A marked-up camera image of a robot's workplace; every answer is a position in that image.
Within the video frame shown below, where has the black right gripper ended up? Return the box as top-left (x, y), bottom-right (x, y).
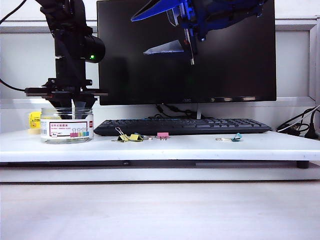
top-left (130, 0), bottom-right (253, 66)

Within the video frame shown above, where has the white cable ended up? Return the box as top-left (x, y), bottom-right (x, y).
top-left (276, 106), bottom-right (320, 133)

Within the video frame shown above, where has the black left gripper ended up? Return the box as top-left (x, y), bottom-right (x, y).
top-left (24, 77), bottom-right (109, 120)

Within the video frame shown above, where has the black power plug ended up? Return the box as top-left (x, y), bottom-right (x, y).
top-left (303, 119), bottom-right (320, 140)

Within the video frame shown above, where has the round transparent plastic jar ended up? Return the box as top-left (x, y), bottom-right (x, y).
top-left (40, 106), bottom-right (95, 145)

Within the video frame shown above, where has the black cable bundle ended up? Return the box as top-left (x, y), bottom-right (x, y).
top-left (275, 105), bottom-right (320, 133)

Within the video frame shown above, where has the grey aluminium partition frame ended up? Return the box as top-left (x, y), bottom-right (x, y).
top-left (0, 17), bottom-right (320, 103)

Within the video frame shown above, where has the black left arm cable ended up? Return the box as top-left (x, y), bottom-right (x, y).
top-left (0, 0), bottom-right (28, 92)

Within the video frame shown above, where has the black computer monitor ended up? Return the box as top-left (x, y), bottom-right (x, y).
top-left (96, 0), bottom-right (277, 107)

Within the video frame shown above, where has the yellow binder clip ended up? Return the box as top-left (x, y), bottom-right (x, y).
top-left (110, 126), bottom-right (131, 144)
top-left (128, 133), bottom-right (145, 143)

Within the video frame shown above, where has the white desk riser board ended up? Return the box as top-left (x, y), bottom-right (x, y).
top-left (0, 129), bottom-right (320, 163)

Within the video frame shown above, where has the black monitor cable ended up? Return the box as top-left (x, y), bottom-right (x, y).
top-left (146, 104), bottom-right (198, 120)

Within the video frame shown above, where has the teal binder clip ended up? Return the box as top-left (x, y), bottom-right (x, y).
top-left (214, 132), bottom-right (244, 143)

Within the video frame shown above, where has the black computer keyboard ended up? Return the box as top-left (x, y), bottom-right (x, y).
top-left (92, 118), bottom-right (272, 137)

